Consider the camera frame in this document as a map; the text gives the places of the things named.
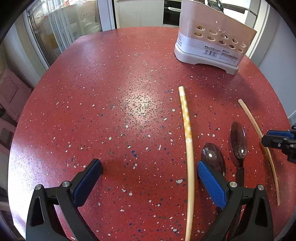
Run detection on white kitchen cabinets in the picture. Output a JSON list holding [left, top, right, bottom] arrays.
[[114, 0, 165, 29]]

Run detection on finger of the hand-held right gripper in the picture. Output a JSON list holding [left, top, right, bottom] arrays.
[[266, 130, 296, 139], [261, 136, 296, 164]]

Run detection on yellow patterned wooden chopstick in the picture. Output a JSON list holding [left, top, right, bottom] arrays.
[[178, 86, 195, 241]]

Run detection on sliding glass door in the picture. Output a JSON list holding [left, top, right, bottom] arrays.
[[25, 0, 102, 68]]

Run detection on beige plastic utensil holder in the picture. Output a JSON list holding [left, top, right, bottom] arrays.
[[174, 0, 258, 75]]

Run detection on black built-in oven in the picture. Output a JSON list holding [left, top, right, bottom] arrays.
[[163, 0, 184, 27]]

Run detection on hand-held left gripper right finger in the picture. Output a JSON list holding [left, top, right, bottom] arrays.
[[197, 161, 275, 241]]

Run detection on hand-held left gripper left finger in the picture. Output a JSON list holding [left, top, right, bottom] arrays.
[[26, 159, 103, 241]]

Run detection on plain wooden chopstick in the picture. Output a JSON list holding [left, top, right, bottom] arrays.
[[238, 99, 281, 206]]

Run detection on pink chair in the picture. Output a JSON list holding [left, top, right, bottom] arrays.
[[0, 68, 33, 122]]

